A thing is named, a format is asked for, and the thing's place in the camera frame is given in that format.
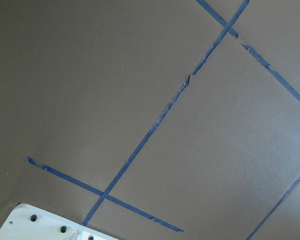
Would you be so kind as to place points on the white central pillar with base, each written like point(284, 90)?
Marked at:
point(26, 222)

